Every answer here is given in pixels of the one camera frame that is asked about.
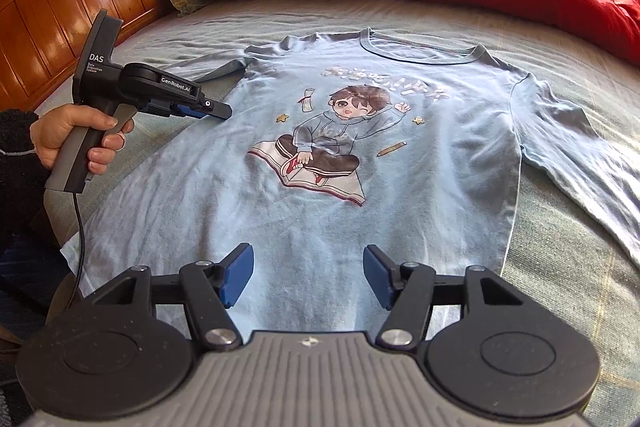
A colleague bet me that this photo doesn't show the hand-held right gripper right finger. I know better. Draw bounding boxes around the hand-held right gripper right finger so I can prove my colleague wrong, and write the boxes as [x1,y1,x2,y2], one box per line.
[362,244,536,351]

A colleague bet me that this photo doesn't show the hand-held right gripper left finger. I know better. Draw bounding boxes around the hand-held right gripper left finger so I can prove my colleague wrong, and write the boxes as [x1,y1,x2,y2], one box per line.
[92,243,255,352]

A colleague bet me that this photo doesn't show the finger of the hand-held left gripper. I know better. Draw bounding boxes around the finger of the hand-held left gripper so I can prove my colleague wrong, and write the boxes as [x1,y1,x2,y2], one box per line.
[169,99,233,120]

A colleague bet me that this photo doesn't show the light blue long-sleeve shirt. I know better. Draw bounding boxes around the light blue long-sleeve shirt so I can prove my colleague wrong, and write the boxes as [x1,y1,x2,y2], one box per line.
[60,27,640,343]

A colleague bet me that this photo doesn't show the person's left forearm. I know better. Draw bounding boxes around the person's left forearm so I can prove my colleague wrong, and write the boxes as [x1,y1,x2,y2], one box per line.
[0,108,43,248]

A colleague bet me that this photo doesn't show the person's left hand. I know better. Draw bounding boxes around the person's left hand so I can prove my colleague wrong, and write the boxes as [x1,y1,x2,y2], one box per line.
[29,103,136,175]

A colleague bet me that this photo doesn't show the grey-green checked bed sheet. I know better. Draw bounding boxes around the grey-green checked bed sheet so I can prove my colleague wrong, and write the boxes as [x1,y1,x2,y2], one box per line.
[42,0,640,427]

